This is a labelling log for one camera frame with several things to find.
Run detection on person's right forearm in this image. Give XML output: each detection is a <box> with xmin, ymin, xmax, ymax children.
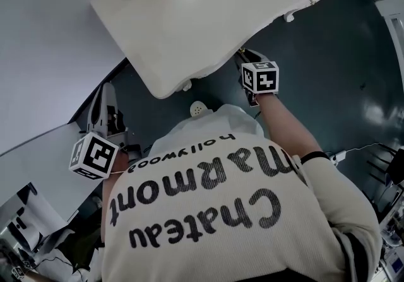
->
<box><xmin>257</xmin><ymin>93</ymin><xmax>326</xmax><ymax>162</ymax></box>

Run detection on grey desk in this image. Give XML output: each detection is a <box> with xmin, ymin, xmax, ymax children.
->
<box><xmin>0</xmin><ymin>122</ymin><xmax>105</xmax><ymax>221</ymax></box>

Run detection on cream printed sweater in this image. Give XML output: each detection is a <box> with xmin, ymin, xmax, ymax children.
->
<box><xmin>99</xmin><ymin>135</ymin><xmax>384</xmax><ymax>282</ymax></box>

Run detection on cluttered white workbench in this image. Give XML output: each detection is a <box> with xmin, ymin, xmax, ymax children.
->
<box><xmin>377</xmin><ymin>192</ymin><xmax>404</xmax><ymax>282</ymax></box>

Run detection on person's cream trousers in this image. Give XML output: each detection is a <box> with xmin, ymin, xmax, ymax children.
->
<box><xmin>148</xmin><ymin>103</ymin><xmax>266</xmax><ymax>157</ymax></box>

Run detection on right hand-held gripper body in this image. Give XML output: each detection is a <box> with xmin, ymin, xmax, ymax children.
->
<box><xmin>241</xmin><ymin>61</ymin><xmax>280</xmax><ymax>107</ymax></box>

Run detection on white ornate dressing table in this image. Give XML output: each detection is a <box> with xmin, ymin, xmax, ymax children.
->
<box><xmin>90</xmin><ymin>0</ymin><xmax>351</xmax><ymax>100</ymax></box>

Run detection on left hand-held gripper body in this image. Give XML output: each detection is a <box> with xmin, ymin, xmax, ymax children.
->
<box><xmin>68</xmin><ymin>107</ymin><xmax>141</xmax><ymax>180</ymax></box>

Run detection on person's left forearm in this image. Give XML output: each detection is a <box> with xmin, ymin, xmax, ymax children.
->
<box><xmin>112</xmin><ymin>148</ymin><xmax>129</xmax><ymax>174</ymax></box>

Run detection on white cable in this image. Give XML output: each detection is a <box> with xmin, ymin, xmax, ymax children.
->
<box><xmin>345</xmin><ymin>143</ymin><xmax>383</xmax><ymax>152</ymax></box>

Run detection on person's left cream shoe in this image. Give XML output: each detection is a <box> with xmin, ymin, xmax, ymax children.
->
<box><xmin>189</xmin><ymin>100</ymin><xmax>213</xmax><ymax>118</ymax></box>

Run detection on white storage shelf rack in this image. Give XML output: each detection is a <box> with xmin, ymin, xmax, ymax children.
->
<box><xmin>375</xmin><ymin>0</ymin><xmax>404</xmax><ymax>64</ymax></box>

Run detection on black folding chair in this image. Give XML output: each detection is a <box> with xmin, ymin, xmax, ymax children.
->
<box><xmin>369</xmin><ymin>143</ymin><xmax>404</xmax><ymax>187</ymax></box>

